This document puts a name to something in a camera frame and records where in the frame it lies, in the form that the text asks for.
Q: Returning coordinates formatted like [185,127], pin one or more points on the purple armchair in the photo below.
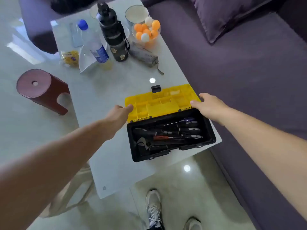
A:
[38,23]

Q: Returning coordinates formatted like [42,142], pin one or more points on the black bundle on armchair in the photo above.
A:
[69,4]

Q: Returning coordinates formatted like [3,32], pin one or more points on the person's right thumb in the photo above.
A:
[196,104]

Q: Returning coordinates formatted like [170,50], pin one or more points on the small clear glass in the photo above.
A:
[93,11]

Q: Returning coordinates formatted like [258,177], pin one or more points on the person's left thumb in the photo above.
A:
[127,109]

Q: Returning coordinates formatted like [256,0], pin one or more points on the person's right forearm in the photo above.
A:
[268,146]

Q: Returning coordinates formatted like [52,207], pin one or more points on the yellow snack packet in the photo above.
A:
[70,58]

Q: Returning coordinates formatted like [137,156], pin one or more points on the purple cushion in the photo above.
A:
[227,16]

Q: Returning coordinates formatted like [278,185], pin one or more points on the pile of ping pong balls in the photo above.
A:
[146,29]

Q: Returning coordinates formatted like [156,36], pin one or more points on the person's left hand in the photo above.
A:
[115,122]

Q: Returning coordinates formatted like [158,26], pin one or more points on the clear glass bowl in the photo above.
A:
[151,40]

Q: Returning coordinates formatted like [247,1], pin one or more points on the person's right white sneaker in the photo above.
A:
[192,223]

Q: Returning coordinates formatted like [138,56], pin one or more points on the dark red plastic stool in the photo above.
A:
[40,86]

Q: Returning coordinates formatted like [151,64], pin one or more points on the clear water bottle blue cap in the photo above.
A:
[96,45]

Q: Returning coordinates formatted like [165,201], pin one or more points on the grey adjustable wrench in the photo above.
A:
[142,142]

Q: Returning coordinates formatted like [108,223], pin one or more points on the glass cup with white inside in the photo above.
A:
[136,14]

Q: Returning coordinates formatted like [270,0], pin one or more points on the person's right hand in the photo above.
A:
[211,106]

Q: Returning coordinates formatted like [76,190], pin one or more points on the purple sofa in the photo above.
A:
[239,81]

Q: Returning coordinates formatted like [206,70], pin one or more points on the person's left white sneaker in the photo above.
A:
[153,208]

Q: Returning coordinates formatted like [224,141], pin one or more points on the black insulated flask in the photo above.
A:
[114,33]

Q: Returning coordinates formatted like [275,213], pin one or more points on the person's left forearm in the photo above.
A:
[52,165]

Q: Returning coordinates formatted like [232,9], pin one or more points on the grey pencil pouch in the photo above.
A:
[142,55]

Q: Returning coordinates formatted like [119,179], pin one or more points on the white angular plate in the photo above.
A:
[86,59]

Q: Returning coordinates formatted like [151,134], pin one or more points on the black toolbox with yellow lid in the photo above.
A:
[165,105]

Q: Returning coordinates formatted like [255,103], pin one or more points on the person's white sneaker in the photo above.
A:
[153,208]
[192,223]

